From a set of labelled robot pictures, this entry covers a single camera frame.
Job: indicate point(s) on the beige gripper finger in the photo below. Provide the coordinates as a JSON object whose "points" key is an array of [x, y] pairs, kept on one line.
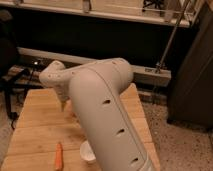
{"points": [[63, 102]]}

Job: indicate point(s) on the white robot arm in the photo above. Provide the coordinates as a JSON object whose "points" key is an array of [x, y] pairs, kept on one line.
{"points": [[94, 90]]}

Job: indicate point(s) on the orange carrot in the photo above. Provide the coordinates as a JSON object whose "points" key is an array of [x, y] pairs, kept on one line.
{"points": [[59, 157]]}

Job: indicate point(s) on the black office chair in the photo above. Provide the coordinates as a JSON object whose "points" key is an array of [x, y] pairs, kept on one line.
{"points": [[9, 56]]}

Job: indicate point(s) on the dark cabinet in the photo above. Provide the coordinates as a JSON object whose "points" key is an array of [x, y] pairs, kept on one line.
{"points": [[190, 97]]}

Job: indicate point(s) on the metal pole stand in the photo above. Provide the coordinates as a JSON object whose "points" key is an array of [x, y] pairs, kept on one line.
{"points": [[159, 65]]}

